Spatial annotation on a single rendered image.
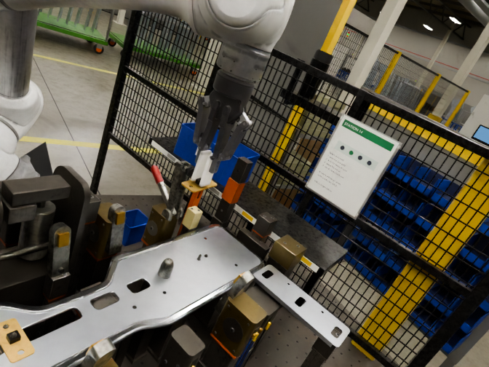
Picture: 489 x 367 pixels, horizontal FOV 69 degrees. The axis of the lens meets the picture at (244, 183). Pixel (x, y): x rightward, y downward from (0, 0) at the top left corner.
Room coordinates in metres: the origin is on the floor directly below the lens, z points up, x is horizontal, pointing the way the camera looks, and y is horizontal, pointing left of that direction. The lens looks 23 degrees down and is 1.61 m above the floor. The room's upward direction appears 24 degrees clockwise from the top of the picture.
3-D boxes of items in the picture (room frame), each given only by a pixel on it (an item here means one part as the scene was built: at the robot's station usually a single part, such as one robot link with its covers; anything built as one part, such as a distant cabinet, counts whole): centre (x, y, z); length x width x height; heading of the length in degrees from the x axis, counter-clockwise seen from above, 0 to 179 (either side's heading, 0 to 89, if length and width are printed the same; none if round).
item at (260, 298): (0.78, -0.18, 0.84); 0.12 x 0.07 x 0.28; 61
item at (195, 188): (0.69, 0.09, 1.27); 0.08 x 0.04 x 0.01; 155
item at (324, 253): (1.29, 0.00, 1.01); 0.90 x 0.22 x 0.03; 61
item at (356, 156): (1.25, -0.32, 1.30); 0.23 x 0.02 x 0.31; 61
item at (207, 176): (0.69, 0.08, 1.31); 0.03 x 0.01 x 0.07; 155
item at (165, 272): (0.70, 0.09, 1.02); 0.03 x 0.03 x 0.07
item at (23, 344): (0.40, 0.25, 1.01); 0.08 x 0.04 x 0.01; 61
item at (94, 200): (0.70, 0.34, 0.91); 0.07 x 0.05 x 0.42; 61
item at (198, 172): (0.70, 0.10, 1.31); 0.03 x 0.01 x 0.07; 155
